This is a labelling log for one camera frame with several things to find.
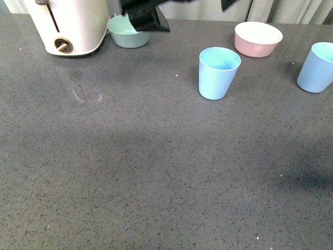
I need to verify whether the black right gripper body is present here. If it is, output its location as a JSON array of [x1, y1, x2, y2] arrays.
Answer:
[[221, 0, 238, 11]]

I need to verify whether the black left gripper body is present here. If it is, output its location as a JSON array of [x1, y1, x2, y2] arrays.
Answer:
[[119, 0, 170, 32]]

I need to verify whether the light blue cup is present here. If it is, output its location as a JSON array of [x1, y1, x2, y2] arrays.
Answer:
[[297, 42, 332, 93]]

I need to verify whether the green bowl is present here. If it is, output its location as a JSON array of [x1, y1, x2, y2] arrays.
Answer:
[[107, 15, 151, 48]]

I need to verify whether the pink bowl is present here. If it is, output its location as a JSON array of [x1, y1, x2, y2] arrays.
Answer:
[[234, 21, 283, 58]]

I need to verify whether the white toaster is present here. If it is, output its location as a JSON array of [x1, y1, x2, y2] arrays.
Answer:
[[24, 0, 110, 56]]

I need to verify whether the grey curtain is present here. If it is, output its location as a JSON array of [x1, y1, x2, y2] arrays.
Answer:
[[0, 0, 333, 26]]

